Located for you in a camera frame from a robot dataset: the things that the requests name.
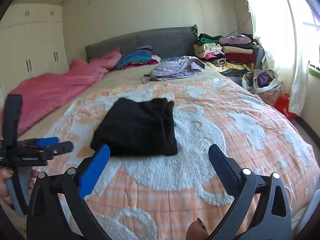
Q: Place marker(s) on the lilac crumpled garment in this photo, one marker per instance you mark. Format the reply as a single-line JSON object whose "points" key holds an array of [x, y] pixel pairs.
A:
{"points": [[172, 70]]}

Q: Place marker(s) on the stack of folded clothes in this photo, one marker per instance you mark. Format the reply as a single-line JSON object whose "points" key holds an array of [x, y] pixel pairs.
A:
{"points": [[225, 50]]}

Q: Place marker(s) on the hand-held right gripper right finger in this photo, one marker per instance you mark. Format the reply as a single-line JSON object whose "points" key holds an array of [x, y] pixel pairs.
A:
{"points": [[222, 170]]}

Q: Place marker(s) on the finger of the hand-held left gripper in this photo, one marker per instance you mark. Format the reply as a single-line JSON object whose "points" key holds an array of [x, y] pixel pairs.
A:
{"points": [[47, 141], [62, 148]]}

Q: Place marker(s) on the black sweater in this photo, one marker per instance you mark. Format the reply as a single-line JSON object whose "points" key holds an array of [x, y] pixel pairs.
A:
{"points": [[135, 127]]}

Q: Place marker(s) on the grey chair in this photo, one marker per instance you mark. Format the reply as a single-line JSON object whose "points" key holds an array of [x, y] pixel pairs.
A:
{"points": [[258, 55]]}

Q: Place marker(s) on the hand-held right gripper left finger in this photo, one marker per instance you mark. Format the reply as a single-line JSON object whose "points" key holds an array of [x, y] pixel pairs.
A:
{"points": [[96, 170]]}

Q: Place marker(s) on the maroon folded garment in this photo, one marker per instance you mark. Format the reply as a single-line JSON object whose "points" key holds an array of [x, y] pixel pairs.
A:
{"points": [[151, 62]]}

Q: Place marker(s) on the green cloth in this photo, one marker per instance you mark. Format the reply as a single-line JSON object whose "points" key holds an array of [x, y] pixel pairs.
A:
{"points": [[314, 70]]}

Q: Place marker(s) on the cream wardrobe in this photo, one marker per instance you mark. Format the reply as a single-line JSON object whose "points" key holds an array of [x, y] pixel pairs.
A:
{"points": [[32, 47]]}

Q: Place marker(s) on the striped folded garment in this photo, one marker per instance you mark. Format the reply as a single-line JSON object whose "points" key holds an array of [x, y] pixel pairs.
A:
{"points": [[136, 56]]}

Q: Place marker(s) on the person's left hand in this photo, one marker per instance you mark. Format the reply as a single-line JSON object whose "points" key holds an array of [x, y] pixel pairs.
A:
{"points": [[3, 185]]}

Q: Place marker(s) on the cream curtain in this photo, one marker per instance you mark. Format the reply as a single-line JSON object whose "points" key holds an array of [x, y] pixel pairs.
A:
{"points": [[277, 42]]}

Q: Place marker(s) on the beige bed blanket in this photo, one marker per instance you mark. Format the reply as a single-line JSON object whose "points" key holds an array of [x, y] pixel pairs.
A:
{"points": [[120, 80]]}

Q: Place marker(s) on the bag of clothes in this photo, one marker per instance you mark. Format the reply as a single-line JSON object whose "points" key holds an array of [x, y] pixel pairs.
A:
{"points": [[265, 82]]}

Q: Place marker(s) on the orange and white quilt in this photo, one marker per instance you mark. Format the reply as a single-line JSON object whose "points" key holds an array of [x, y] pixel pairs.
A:
{"points": [[187, 155]]}

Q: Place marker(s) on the person's right hand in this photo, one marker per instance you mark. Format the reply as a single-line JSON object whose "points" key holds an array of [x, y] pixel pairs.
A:
{"points": [[197, 228]]}

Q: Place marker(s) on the red plastic bag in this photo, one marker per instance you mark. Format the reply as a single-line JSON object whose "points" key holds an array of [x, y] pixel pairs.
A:
{"points": [[285, 105]]}

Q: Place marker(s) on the window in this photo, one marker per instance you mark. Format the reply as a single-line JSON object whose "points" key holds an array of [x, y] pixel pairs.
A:
{"points": [[310, 37]]}

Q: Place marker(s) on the pink blanket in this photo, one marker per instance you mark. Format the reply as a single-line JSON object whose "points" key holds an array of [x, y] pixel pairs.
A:
{"points": [[55, 87]]}

